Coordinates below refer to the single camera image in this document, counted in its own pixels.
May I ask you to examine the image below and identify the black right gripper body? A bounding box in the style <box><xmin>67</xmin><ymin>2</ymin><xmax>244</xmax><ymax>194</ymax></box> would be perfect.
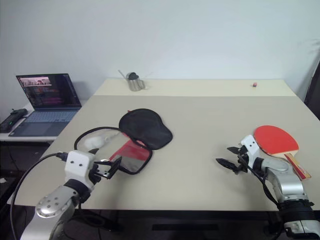
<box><xmin>234</xmin><ymin>144</ymin><xmax>253</xmax><ymax>175</ymax></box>

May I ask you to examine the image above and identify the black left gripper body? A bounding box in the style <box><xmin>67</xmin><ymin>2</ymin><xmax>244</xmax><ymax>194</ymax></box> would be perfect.
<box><xmin>87</xmin><ymin>163</ymin><xmax>101</xmax><ymax>187</ymax></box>

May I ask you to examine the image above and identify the red table tennis paddle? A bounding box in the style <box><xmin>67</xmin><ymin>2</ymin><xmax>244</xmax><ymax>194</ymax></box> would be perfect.
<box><xmin>252</xmin><ymin>124</ymin><xmax>312</xmax><ymax>181</ymax></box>

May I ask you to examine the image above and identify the black paddle case clear window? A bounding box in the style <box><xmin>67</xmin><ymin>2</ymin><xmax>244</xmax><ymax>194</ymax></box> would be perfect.
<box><xmin>73</xmin><ymin>108</ymin><xmax>174</xmax><ymax>175</ymax></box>

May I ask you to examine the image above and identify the open grey laptop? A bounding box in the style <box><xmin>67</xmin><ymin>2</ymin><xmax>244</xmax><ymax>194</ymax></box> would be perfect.
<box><xmin>8</xmin><ymin>72</ymin><xmax>83</xmax><ymax>138</ymax></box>

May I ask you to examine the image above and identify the white side table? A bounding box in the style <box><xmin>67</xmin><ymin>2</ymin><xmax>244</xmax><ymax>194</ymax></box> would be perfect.
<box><xmin>0</xmin><ymin>99</ymin><xmax>87</xmax><ymax>144</ymax></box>

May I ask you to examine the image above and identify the steel mug with black lid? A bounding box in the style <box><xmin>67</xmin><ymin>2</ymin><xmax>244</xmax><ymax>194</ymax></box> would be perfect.
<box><xmin>127</xmin><ymin>71</ymin><xmax>147</xmax><ymax>92</ymax></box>

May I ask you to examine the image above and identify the black handheld controller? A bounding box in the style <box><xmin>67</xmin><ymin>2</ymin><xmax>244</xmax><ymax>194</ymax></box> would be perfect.
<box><xmin>0</xmin><ymin>108</ymin><xmax>29</xmax><ymax>133</ymax></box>

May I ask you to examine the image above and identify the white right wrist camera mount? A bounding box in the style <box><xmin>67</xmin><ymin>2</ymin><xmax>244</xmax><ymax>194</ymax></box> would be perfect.
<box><xmin>240</xmin><ymin>134</ymin><xmax>262</xmax><ymax>171</ymax></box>

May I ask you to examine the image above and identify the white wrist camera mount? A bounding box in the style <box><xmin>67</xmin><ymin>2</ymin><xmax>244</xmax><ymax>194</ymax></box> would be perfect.
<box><xmin>240</xmin><ymin>134</ymin><xmax>262</xmax><ymax>171</ymax></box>
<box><xmin>64</xmin><ymin>150</ymin><xmax>96</xmax><ymax>188</ymax></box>

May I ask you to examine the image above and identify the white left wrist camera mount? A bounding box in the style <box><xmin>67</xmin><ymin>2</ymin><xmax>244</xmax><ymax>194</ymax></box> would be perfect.
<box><xmin>64</xmin><ymin>150</ymin><xmax>96</xmax><ymax>188</ymax></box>

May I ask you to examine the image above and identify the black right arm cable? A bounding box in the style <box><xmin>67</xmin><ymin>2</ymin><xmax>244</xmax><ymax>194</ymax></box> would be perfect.
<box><xmin>236</xmin><ymin>154</ymin><xmax>280</xmax><ymax>209</ymax></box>

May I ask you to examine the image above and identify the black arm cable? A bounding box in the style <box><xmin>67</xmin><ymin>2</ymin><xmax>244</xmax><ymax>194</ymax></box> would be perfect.
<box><xmin>236</xmin><ymin>154</ymin><xmax>280</xmax><ymax>209</ymax></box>
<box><xmin>9</xmin><ymin>151</ymin><xmax>68</xmax><ymax>240</ymax></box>

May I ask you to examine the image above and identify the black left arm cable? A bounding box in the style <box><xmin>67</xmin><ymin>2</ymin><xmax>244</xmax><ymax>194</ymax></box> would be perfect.
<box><xmin>9</xmin><ymin>151</ymin><xmax>68</xmax><ymax>240</ymax></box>

